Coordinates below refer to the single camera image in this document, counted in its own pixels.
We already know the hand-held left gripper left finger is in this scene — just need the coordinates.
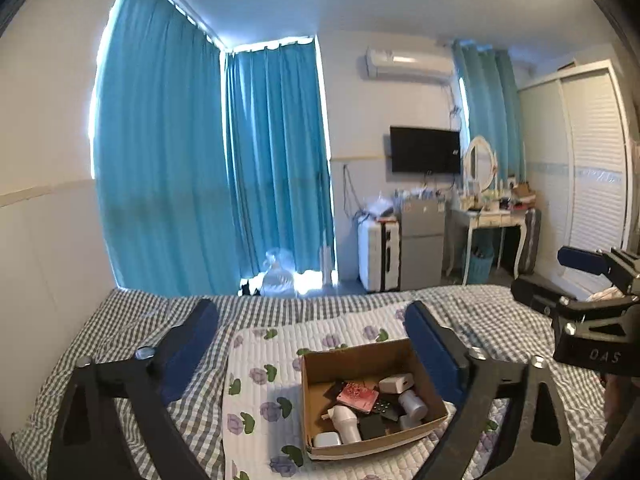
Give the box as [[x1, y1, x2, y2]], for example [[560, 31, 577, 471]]
[[47, 298, 219, 480]]

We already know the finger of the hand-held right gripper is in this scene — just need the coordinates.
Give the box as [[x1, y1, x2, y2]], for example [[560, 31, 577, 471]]
[[511, 275, 640, 331], [557, 246, 640, 295]]

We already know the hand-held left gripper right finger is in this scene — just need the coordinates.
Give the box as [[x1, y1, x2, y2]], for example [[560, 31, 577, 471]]
[[404, 301, 575, 480]]

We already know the white power adapter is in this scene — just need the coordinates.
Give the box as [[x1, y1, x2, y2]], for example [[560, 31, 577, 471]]
[[378, 373, 414, 394]]

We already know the white tube with red cap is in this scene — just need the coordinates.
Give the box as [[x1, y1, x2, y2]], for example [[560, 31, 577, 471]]
[[398, 390, 429, 431]]

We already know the pink circuit board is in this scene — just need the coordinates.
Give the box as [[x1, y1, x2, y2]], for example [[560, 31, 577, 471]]
[[337, 381, 380, 414]]

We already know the dark grey charger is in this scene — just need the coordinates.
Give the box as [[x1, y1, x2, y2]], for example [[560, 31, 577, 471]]
[[359, 412, 397, 442]]

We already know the white plastic bottle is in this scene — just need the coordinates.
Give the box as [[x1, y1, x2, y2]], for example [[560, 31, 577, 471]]
[[326, 405, 363, 445]]

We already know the cream cloth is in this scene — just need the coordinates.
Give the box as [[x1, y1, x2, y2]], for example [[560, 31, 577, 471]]
[[587, 284, 637, 304]]

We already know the dark grey suitcase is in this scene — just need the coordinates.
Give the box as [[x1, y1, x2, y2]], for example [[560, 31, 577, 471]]
[[515, 208, 542, 276]]

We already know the blue waste bin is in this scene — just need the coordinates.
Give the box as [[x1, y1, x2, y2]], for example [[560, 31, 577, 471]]
[[469, 251, 495, 284]]

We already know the grey checked bedsheet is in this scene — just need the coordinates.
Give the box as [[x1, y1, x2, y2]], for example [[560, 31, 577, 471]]
[[10, 285, 611, 480]]

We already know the floral quilted mat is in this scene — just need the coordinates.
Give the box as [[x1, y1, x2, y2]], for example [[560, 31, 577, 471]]
[[221, 305, 501, 480]]

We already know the white vanity table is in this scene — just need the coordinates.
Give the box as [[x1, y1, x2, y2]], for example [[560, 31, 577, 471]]
[[447, 205, 531, 286]]

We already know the white slatted wardrobe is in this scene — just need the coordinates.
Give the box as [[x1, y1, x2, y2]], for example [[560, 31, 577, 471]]
[[517, 59, 636, 291]]

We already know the small grey fridge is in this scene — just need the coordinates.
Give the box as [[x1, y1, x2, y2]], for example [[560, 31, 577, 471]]
[[398, 199, 447, 291]]

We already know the white suitcase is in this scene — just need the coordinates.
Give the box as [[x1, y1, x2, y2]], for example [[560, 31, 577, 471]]
[[357, 219, 402, 294]]

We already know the clear plastic bag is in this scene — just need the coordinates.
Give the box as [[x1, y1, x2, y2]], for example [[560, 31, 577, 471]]
[[259, 250, 297, 297]]

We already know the oval white vanity mirror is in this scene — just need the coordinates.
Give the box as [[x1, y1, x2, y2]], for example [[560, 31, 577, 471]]
[[462, 135, 500, 195]]

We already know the plastic bag on suitcase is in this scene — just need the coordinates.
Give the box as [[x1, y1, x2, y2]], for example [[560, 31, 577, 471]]
[[364, 195, 398, 222]]

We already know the teal curtain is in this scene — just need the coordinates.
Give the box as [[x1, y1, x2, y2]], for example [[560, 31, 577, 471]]
[[452, 40, 526, 188]]

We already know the wide blue curtain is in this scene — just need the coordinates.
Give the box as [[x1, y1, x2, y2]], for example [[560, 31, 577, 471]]
[[90, 0, 241, 293]]

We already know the narrow blue curtain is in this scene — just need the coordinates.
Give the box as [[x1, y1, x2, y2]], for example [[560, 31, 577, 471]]
[[220, 35, 336, 281]]

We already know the white air conditioner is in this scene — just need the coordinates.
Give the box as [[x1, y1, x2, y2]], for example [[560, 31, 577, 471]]
[[365, 46, 456, 80]]

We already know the black wall television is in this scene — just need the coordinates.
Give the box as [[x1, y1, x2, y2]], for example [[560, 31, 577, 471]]
[[389, 126, 462, 174]]

